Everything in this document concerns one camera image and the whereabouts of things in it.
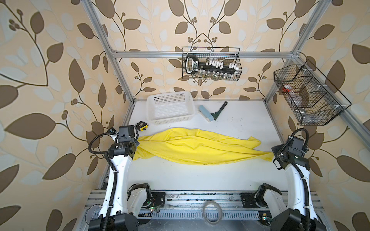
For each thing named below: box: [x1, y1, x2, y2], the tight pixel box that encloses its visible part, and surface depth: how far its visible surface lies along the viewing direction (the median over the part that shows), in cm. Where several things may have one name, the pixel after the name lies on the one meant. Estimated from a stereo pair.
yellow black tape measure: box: [135, 121, 149, 132], surface depth 104 cm
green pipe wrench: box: [210, 101, 228, 121], surface depth 114 cm
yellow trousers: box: [132, 127, 275, 166], surface depth 93 cm
